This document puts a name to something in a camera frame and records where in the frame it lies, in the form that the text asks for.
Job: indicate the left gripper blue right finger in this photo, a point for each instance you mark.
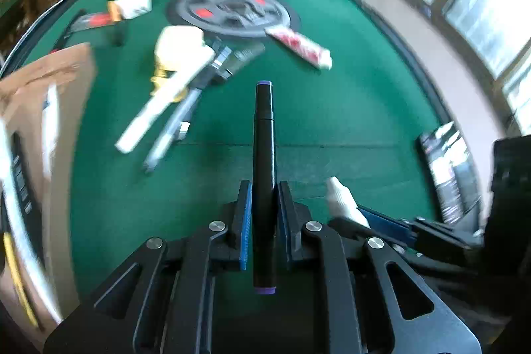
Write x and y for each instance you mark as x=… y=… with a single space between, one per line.
x=292 y=216

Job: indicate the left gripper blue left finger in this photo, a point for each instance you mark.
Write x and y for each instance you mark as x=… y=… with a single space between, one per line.
x=241 y=223

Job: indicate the white dropper bottle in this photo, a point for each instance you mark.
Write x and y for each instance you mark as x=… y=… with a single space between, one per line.
x=341 y=202

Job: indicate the black purple-capped marker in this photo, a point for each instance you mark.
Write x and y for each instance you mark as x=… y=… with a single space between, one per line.
x=264 y=207

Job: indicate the rose hand cream tube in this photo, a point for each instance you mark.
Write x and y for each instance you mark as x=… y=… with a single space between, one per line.
x=307 y=49

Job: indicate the white ointment tube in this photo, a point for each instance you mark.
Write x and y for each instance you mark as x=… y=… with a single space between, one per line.
x=50 y=127

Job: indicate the black marker pen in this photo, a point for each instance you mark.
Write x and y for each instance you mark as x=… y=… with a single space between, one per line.
x=30 y=207

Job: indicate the yellow black pen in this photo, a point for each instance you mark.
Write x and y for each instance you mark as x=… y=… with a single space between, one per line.
x=14 y=268
x=116 y=30

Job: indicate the white pill bottle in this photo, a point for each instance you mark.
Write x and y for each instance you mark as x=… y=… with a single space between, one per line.
x=20 y=235

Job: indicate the smartphone with lit screen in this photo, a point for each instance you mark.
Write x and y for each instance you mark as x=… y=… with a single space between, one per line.
x=448 y=164

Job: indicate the white marker pen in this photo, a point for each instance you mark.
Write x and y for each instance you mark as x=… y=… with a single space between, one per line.
x=157 y=104

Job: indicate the silver black ballpoint pen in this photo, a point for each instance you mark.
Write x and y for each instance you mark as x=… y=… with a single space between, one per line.
x=195 y=88

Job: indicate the dark green small device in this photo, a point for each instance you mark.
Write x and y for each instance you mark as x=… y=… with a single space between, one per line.
x=240 y=58

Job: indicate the cardboard tray box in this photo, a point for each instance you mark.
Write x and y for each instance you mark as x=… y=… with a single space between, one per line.
x=22 y=96

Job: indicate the round grey table centre console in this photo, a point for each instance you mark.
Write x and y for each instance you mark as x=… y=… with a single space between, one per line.
x=233 y=19

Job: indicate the clear red lighter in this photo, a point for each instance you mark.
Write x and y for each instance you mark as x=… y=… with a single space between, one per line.
x=90 y=21

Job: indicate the cream box with yellow keychain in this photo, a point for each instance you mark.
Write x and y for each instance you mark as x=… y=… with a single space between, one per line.
x=174 y=44

